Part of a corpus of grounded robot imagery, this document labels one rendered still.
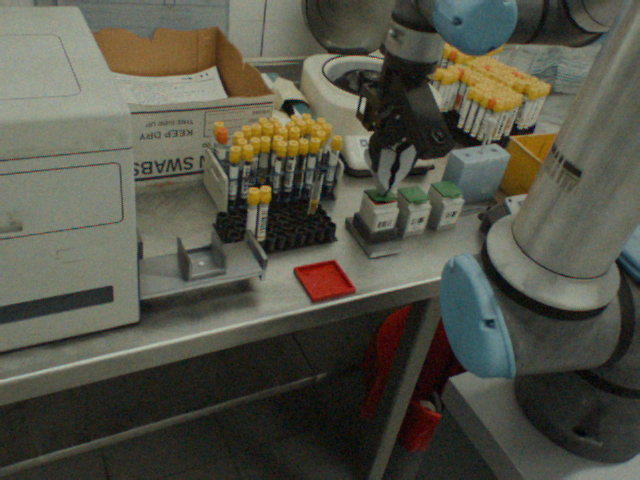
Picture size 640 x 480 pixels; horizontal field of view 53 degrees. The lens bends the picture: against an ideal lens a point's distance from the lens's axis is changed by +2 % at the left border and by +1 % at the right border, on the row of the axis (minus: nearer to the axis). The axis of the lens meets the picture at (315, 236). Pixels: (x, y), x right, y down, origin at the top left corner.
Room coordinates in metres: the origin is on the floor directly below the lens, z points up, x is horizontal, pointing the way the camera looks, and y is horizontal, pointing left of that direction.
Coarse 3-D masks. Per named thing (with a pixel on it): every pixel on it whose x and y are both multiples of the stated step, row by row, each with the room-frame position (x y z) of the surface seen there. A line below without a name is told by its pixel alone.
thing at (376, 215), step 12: (360, 204) 0.81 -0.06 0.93; (372, 204) 0.79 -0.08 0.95; (384, 204) 0.79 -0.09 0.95; (396, 204) 0.80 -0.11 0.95; (360, 216) 0.81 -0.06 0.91; (372, 216) 0.78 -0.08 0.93; (384, 216) 0.78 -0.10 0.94; (396, 216) 0.79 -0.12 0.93; (372, 228) 0.78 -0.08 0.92; (384, 228) 0.79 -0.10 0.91
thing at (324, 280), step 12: (312, 264) 0.71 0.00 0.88; (324, 264) 0.72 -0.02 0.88; (336, 264) 0.72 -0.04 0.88; (300, 276) 0.68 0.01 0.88; (312, 276) 0.69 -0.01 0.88; (324, 276) 0.69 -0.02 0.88; (336, 276) 0.70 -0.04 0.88; (312, 288) 0.66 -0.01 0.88; (324, 288) 0.67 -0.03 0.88; (336, 288) 0.67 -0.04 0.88; (348, 288) 0.67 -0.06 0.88; (312, 300) 0.64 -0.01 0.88
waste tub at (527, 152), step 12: (516, 144) 1.03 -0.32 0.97; (528, 144) 1.07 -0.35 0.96; (540, 144) 1.08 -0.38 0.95; (516, 156) 1.02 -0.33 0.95; (528, 156) 1.00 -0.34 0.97; (540, 156) 1.09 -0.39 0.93; (516, 168) 1.01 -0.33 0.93; (528, 168) 0.99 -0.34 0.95; (504, 180) 1.03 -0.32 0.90; (516, 180) 1.00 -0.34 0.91; (528, 180) 0.98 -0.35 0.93; (504, 192) 1.02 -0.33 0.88; (516, 192) 0.99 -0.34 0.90
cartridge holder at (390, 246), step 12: (348, 228) 0.82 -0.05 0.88; (360, 228) 0.79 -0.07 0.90; (396, 228) 0.79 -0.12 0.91; (360, 240) 0.78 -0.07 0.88; (372, 240) 0.77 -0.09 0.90; (384, 240) 0.78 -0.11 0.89; (396, 240) 0.79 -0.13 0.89; (372, 252) 0.75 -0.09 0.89; (384, 252) 0.77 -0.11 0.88; (396, 252) 0.78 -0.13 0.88
